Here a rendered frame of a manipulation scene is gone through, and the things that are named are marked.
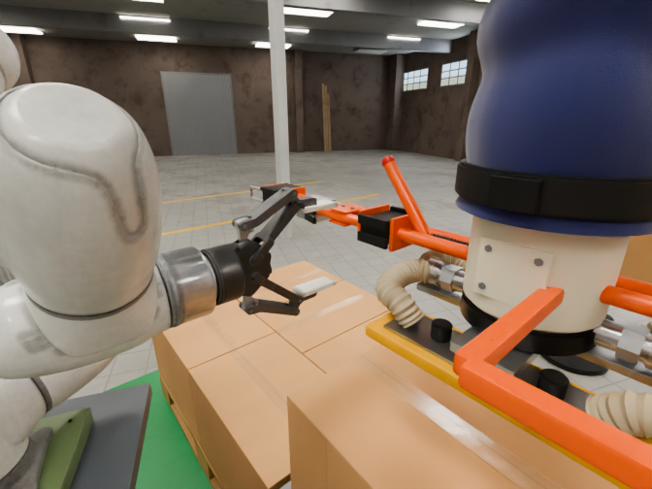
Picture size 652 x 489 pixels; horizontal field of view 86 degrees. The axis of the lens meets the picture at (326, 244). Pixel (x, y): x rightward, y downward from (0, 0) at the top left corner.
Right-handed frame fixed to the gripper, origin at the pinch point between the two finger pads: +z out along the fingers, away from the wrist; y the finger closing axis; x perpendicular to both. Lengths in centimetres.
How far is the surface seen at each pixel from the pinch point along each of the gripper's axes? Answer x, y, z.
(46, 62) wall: -1582, -178, 107
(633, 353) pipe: 38.5, 4.7, 12.0
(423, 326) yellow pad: 16.3, 9.6, 5.3
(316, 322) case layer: -70, 72, 55
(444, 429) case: 19.6, 31.0, 10.8
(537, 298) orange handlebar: 30.7, -2.2, 2.8
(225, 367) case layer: -69, 72, 8
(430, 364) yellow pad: 21.4, 10.4, -0.3
